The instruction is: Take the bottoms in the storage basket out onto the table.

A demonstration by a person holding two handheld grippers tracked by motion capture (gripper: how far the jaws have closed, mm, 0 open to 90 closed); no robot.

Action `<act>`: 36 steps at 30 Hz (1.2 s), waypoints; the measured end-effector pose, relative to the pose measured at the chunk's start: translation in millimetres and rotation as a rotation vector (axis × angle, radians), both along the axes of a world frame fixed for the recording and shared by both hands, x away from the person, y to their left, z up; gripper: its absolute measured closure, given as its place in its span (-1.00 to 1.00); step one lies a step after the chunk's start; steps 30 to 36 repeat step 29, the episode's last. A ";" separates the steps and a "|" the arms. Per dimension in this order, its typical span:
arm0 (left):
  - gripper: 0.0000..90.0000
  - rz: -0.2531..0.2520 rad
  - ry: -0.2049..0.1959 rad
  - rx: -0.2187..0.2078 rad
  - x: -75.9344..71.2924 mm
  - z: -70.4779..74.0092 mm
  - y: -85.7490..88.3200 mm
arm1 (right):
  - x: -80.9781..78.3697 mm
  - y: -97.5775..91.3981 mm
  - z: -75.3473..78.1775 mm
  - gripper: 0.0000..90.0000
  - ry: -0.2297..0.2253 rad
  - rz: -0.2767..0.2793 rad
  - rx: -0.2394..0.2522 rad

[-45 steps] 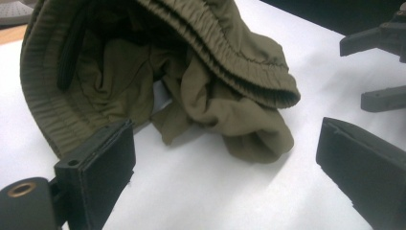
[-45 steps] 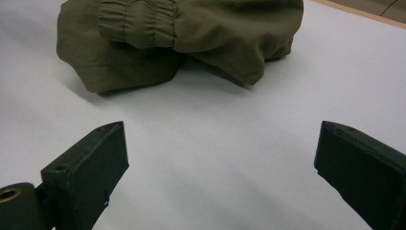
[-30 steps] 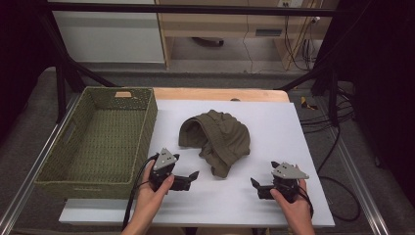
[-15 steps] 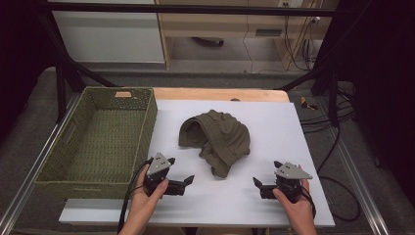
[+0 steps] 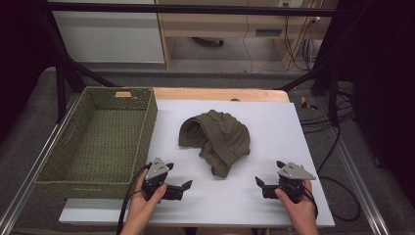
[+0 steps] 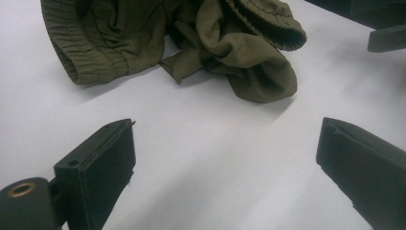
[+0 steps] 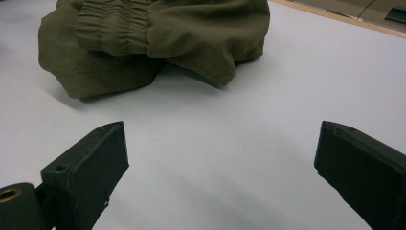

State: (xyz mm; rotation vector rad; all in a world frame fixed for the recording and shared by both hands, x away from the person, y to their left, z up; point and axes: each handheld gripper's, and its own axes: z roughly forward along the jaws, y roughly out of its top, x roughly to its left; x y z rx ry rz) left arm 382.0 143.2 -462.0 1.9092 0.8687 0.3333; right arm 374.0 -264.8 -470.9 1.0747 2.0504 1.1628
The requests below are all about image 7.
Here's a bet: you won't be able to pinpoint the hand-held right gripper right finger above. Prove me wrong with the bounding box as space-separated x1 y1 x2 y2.
313 120 406 230

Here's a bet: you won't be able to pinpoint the dark flat device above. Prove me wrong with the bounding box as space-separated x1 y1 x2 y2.
384 5 406 25

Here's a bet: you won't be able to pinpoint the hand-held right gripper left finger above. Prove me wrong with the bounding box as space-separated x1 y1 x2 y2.
40 121 130 230

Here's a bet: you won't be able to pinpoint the olive green pants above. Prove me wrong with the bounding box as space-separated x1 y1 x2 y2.
37 0 271 100

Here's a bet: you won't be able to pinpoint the thin black cable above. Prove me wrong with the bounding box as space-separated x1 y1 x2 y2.
356 0 377 21

